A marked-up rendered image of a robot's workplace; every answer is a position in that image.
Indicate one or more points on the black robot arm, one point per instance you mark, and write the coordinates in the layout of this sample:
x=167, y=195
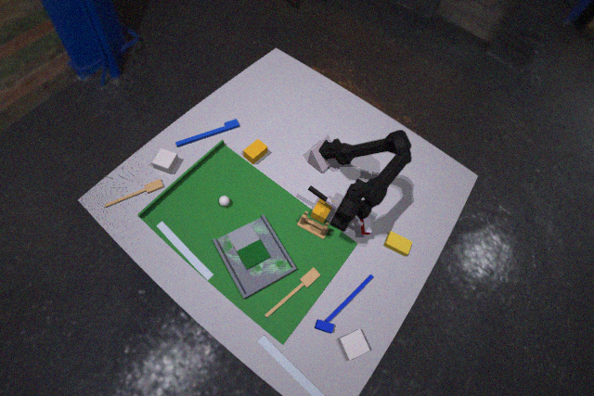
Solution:
x=374, y=190

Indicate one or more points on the green rectangular mat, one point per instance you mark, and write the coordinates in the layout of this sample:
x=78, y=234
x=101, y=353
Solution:
x=193, y=213

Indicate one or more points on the grey ball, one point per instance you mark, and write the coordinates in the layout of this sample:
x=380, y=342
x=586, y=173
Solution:
x=224, y=201

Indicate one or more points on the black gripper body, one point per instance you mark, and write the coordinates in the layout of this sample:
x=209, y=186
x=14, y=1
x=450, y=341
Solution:
x=341, y=225

